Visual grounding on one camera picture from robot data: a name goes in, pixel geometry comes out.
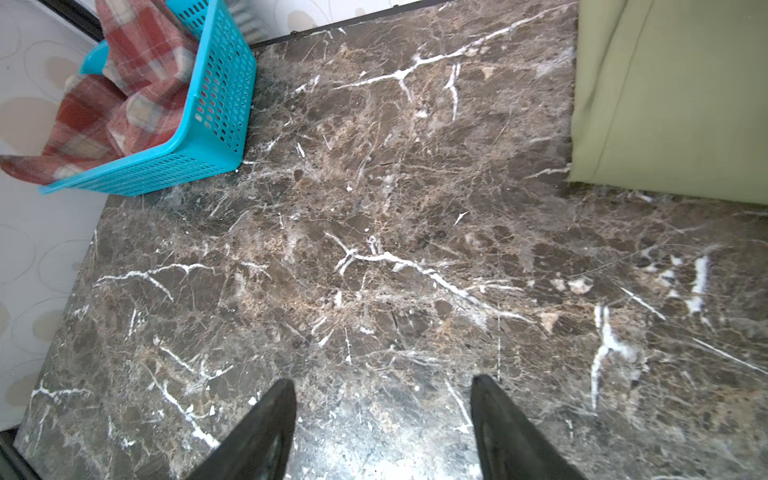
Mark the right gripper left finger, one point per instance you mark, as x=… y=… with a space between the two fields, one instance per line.
x=259 y=446

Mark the left black corner post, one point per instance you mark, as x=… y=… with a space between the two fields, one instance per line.
x=79 y=14

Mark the red plaid skirt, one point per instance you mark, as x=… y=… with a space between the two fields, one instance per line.
x=135 y=103

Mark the olive green skirt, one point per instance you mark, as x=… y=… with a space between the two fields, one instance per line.
x=671 y=96

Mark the teal plastic basket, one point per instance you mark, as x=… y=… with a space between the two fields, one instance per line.
x=211 y=136

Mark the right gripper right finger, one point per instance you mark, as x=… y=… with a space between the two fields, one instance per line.
x=509 y=446

